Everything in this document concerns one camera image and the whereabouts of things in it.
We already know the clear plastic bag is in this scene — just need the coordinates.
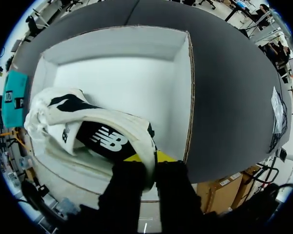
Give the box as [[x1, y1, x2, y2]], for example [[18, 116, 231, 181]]
[[270, 86, 284, 134]]

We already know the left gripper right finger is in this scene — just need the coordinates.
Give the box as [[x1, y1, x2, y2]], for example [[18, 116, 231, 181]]
[[155, 150, 205, 234]]

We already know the person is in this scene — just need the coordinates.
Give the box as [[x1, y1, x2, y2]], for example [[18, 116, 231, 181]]
[[263, 40, 292, 72], [249, 4, 272, 28]]

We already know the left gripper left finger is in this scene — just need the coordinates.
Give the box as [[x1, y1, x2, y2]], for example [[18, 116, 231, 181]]
[[99, 153, 147, 234]]

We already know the black insole with white print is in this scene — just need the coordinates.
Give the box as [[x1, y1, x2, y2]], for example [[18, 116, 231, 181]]
[[75, 120, 138, 162]]

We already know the white shoe with black marks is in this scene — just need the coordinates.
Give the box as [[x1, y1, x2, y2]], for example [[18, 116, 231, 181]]
[[23, 87, 159, 195]]

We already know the black cable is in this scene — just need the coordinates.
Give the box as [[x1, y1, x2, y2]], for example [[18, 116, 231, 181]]
[[268, 85, 289, 155]]

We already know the teal box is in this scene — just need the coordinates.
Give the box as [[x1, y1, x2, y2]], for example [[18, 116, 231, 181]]
[[1, 70, 29, 128]]

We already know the white shoebox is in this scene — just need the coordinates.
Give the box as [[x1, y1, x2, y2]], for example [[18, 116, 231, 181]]
[[28, 25, 196, 203]]

